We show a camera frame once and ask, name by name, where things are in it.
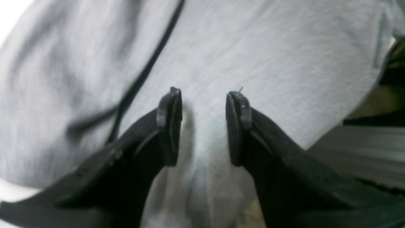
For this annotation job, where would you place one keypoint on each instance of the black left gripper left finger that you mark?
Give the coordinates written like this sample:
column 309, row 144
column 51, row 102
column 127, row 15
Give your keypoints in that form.
column 109, row 189

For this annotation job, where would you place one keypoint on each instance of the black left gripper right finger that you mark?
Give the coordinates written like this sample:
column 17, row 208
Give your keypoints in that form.
column 296, row 190

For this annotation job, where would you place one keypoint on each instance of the dark grey t-shirt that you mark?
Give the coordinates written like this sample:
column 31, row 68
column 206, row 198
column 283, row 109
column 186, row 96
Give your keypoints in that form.
column 68, row 64

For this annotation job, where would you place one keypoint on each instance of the grey aluminium frame rail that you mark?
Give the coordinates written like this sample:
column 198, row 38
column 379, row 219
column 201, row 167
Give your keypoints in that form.
column 375, row 154

